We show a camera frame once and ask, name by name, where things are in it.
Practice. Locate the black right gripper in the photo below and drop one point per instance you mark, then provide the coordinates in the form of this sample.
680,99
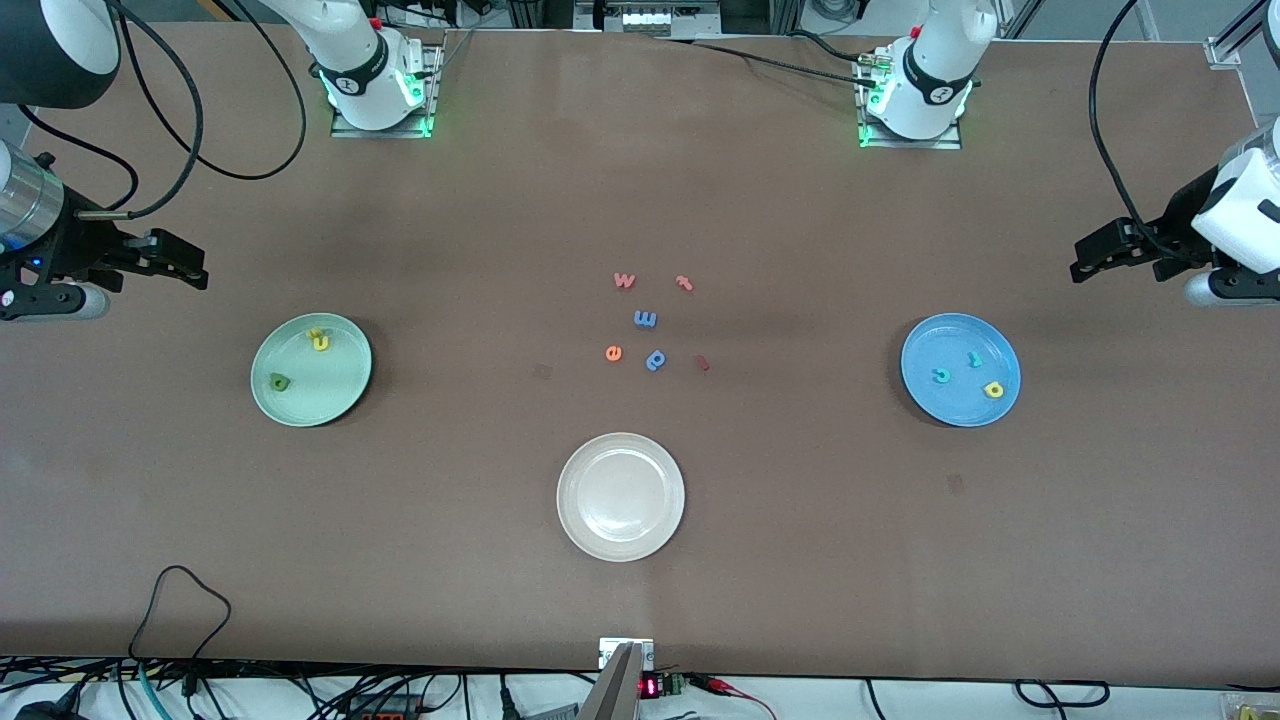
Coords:
70,251

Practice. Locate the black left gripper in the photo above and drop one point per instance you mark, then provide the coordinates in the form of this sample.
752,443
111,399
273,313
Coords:
1174,229

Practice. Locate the green letter p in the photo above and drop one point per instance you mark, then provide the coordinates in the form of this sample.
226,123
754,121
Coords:
279,381

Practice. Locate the yellow letter d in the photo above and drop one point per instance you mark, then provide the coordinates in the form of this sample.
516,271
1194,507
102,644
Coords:
993,389

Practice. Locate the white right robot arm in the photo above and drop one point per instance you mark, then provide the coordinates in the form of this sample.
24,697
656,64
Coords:
350,40

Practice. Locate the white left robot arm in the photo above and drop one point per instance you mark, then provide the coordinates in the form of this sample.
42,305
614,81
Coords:
930,60

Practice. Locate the green plate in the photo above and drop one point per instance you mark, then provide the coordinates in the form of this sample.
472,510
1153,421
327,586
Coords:
311,395

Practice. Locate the blue plate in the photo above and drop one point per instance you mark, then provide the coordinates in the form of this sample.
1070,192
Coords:
955,405

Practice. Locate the orange letter w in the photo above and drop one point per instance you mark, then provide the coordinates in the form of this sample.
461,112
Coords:
624,281

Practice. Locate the blue letter p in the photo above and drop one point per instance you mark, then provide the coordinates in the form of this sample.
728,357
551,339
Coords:
656,360

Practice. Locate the blue letter m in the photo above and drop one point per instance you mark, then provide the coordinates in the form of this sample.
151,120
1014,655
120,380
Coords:
645,319

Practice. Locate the orange power strip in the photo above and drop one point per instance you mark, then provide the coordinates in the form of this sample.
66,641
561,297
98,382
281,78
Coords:
385,712

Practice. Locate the grey electronics box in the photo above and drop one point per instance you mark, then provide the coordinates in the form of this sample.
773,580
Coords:
645,18

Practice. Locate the red LED display module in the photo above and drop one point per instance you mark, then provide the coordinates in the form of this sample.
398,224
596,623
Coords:
662,686

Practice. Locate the metal corner bracket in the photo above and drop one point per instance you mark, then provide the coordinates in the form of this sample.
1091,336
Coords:
1224,53

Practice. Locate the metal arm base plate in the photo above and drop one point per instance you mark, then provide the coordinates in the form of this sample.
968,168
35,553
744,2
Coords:
870,140
432,90

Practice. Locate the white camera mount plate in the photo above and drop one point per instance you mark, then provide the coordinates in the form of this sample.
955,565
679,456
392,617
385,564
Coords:
610,652

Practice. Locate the grey camera pole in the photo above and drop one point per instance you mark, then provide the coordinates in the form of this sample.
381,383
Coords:
615,690

